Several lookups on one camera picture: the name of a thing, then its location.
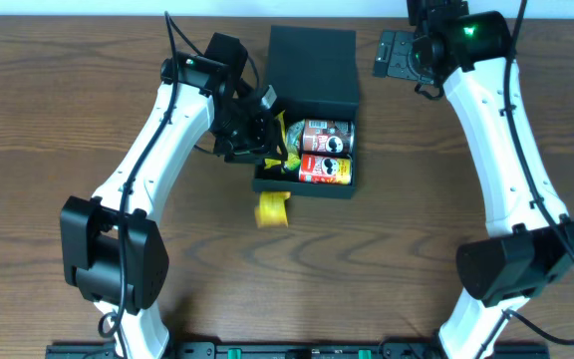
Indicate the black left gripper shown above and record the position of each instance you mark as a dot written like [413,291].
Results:
[255,138]

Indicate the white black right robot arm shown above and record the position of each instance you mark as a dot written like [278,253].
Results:
[470,60]

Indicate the black mounting rail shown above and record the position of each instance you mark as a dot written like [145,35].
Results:
[208,350]

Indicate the orange snack packet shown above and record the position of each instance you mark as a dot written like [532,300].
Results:
[271,209]

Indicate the black gift box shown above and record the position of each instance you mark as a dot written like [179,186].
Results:
[314,74]

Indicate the red Pringles can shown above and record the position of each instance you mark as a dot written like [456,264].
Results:
[321,169]

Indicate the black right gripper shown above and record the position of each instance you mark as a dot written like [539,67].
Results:
[436,11]

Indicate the brown Pringles can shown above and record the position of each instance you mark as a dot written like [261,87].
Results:
[327,137]

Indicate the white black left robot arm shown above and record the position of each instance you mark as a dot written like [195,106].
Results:
[111,245]

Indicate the green yellow snack packet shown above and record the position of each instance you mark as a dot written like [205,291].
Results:
[293,141]

